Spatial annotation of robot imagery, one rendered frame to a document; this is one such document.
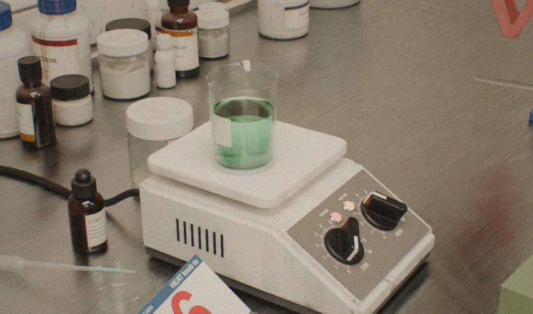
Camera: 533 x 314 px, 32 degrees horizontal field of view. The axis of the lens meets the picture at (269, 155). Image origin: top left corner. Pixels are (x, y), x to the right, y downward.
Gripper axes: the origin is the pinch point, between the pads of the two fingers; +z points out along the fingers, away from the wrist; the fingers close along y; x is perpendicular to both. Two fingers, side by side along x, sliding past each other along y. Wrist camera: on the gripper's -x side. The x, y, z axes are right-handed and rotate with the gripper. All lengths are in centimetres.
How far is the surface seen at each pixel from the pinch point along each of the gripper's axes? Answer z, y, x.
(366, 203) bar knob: 1.7, 37.1, -2.3
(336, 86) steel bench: 9.5, 3.1, -18.9
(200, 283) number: 4.4, 48.3, -10.6
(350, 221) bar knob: 0.9, 41.2, -2.1
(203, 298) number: 5, 49, -10
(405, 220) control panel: 4.0, 34.8, 0.2
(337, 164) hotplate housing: 1.0, 33.7, -6.1
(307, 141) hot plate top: -0.8, 34.1, -8.7
